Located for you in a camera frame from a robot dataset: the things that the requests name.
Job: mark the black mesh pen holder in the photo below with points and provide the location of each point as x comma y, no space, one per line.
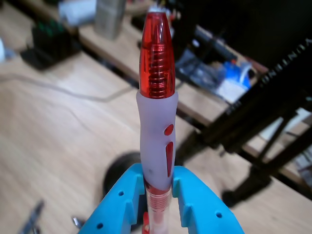
117,168

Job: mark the white plastic container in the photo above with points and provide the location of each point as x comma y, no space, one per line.
75,12

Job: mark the clear plastic bag of parts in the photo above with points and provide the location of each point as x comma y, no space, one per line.
200,73

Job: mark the light wooden side desk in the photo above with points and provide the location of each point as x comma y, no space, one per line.
109,48

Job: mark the blue and white package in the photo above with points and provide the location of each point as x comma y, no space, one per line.
234,83

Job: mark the grey metal tool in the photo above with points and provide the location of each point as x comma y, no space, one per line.
33,217

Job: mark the black tripod stand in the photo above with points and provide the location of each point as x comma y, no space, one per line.
268,97

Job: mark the grey cardboard box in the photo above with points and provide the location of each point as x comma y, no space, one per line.
109,17

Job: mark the small metal piece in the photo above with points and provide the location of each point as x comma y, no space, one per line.
77,222

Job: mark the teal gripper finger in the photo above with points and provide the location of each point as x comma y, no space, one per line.
204,207
112,209

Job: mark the red pen with white grip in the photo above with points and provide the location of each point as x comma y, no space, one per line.
156,122

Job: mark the black equipment box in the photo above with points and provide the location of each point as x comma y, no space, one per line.
48,48

